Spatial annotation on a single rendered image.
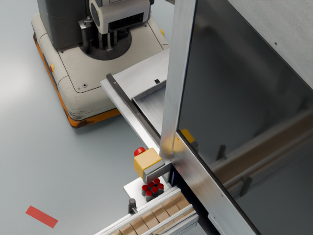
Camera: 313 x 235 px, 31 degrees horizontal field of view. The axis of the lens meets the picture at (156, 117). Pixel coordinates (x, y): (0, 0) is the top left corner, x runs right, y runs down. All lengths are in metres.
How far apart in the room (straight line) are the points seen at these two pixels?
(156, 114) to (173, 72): 0.60
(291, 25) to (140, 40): 2.07
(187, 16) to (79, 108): 1.62
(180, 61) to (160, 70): 0.77
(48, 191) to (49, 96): 0.56
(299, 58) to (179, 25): 0.38
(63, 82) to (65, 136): 0.31
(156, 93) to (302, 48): 1.15
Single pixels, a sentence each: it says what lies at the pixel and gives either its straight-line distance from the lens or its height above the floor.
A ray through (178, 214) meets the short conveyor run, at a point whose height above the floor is 0.97.
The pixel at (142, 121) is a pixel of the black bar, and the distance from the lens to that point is 1.95.
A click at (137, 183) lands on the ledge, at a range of 1.86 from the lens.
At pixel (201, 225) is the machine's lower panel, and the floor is 0.88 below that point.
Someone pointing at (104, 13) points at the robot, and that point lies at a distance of 2.38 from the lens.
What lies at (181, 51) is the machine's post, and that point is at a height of 1.54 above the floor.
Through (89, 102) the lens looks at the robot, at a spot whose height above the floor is 0.25.
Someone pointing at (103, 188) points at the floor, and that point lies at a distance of 2.82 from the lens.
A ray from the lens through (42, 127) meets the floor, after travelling 3.01.
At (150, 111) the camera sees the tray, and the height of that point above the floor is 0.88.
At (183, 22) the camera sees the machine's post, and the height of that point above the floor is 1.64.
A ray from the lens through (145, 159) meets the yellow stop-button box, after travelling 1.73.
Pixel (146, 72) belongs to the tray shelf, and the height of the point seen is 0.88.
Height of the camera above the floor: 2.56
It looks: 58 degrees down
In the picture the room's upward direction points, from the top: 5 degrees clockwise
